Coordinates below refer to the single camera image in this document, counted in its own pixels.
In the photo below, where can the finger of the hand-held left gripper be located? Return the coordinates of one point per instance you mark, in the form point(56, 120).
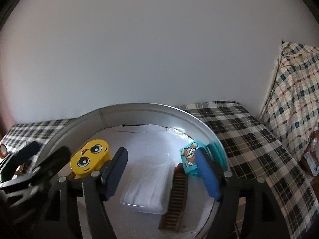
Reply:
point(27, 151)
point(54, 159)

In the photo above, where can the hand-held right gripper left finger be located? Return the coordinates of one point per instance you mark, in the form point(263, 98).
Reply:
point(114, 174)

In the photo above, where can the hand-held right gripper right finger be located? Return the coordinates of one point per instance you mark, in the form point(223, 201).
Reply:
point(208, 176)

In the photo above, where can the teal toy block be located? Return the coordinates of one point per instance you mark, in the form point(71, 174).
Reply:
point(190, 159)

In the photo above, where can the yellow face toy block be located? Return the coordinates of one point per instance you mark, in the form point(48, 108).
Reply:
point(87, 159)

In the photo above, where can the clear plastic box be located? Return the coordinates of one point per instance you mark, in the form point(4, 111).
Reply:
point(147, 186)

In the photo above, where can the brown wooden comb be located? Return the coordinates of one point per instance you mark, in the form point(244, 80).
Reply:
point(175, 199)

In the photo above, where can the round blue cookie tin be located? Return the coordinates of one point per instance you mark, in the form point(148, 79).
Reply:
point(149, 114)

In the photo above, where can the assorted clutter pile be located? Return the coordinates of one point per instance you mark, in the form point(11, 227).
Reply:
point(311, 159)

